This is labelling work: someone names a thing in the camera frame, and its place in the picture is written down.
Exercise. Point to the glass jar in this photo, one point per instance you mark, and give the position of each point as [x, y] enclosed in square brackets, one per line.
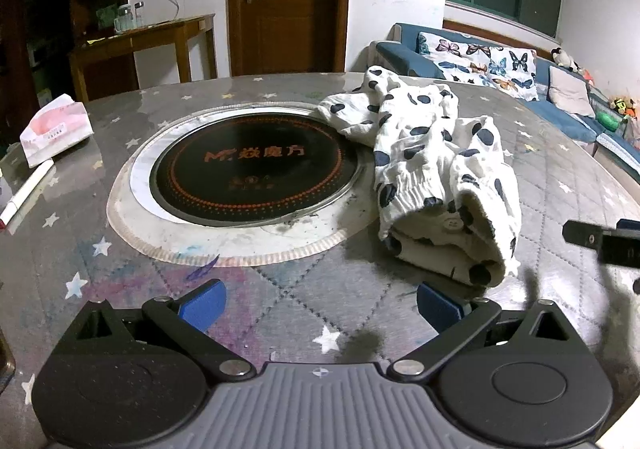
[139, 16]
[124, 21]

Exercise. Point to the butterfly print pillow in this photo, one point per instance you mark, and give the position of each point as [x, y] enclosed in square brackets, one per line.
[480, 61]

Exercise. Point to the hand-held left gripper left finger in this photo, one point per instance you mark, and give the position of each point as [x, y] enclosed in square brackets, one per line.
[202, 305]

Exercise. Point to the colourful plush toys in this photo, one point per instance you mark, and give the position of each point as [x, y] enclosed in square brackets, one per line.
[622, 109]

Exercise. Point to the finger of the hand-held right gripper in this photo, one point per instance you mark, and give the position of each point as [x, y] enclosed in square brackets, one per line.
[610, 244]

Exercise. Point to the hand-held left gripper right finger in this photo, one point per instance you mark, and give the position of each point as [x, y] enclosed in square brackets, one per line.
[440, 306]

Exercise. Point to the pink white tissue pack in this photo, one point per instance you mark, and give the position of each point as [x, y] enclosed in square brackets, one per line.
[55, 129]

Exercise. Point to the grey star tablecloth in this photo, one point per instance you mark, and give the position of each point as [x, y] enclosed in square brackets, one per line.
[560, 149]

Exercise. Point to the grey pillow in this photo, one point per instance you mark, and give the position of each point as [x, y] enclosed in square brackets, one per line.
[570, 91]

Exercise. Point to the wooden console table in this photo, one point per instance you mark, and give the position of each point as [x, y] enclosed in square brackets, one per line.
[150, 31]

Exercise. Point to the blue sofa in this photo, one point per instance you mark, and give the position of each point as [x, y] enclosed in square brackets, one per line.
[565, 121]

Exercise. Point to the brown wooden door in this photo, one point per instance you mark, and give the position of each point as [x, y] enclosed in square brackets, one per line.
[280, 29]

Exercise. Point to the black round induction cooktop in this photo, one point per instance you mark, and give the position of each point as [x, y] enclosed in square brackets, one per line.
[250, 179]

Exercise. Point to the white dark-dotted garment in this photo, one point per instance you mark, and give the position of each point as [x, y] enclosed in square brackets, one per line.
[430, 139]

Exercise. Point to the white marker pen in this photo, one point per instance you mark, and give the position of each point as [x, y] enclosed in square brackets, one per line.
[30, 189]

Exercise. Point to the black white plush toy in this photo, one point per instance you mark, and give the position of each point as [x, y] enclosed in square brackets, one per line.
[564, 59]

